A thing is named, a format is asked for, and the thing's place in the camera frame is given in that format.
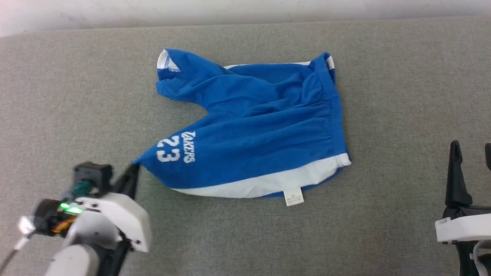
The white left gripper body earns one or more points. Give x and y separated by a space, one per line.
119 218

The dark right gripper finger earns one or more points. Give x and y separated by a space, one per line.
488 155
456 180

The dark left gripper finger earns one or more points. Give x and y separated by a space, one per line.
128 182

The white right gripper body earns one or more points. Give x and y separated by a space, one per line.
466 226

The blue and white sports shorts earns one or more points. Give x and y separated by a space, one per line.
261 130

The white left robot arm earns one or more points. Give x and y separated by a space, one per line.
74 260

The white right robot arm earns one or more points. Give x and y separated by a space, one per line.
470 260

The grey fabric sofa cushion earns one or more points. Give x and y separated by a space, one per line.
391 115

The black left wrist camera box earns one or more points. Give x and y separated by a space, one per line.
94 176

